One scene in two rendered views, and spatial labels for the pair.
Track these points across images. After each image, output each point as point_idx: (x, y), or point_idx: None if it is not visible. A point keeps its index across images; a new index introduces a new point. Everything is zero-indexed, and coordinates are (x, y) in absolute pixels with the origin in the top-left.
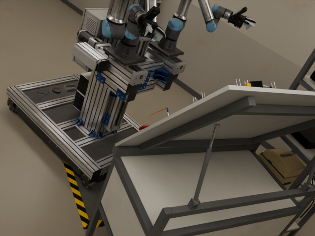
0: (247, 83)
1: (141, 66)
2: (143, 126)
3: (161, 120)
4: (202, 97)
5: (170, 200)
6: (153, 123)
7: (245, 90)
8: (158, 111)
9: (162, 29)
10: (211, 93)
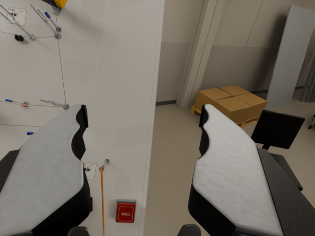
0: (4, 8)
1: None
2: (134, 204)
3: (153, 123)
4: (54, 102)
5: None
6: (151, 144)
7: None
8: (103, 199)
9: (6, 171)
10: (164, 7)
